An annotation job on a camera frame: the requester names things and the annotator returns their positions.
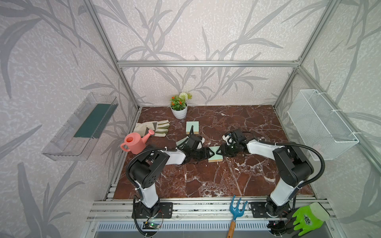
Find mint drawer jewelry box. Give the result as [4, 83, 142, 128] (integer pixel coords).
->
[208, 146, 223, 163]

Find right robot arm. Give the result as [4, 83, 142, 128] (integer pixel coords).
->
[217, 129, 325, 217]

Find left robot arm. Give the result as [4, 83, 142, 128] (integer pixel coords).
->
[126, 135, 215, 219]

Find mint jewelry box front left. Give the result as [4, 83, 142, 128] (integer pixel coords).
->
[176, 137, 188, 147]

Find mint jewelry box back left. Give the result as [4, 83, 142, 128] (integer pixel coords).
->
[186, 121, 199, 134]

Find beige gardening gloves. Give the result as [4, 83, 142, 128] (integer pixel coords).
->
[134, 120, 170, 137]

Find potted plant white pot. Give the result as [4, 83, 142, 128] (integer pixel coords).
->
[170, 92, 192, 120]

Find pink watering can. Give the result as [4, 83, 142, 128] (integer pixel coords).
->
[120, 130, 155, 155]

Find blue hand rake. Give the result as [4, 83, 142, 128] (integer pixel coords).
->
[227, 195, 248, 238]

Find green work glove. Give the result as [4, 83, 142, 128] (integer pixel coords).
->
[286, 202, 330, 238]

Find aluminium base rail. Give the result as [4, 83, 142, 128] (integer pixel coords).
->
[86, 196, 336, 231]

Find white wire mesh basket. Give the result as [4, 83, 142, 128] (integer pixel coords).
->
[288, 89, 359, 161]

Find clear plastic wall shelf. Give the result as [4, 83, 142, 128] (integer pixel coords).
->
[42, 92, 119, 161]

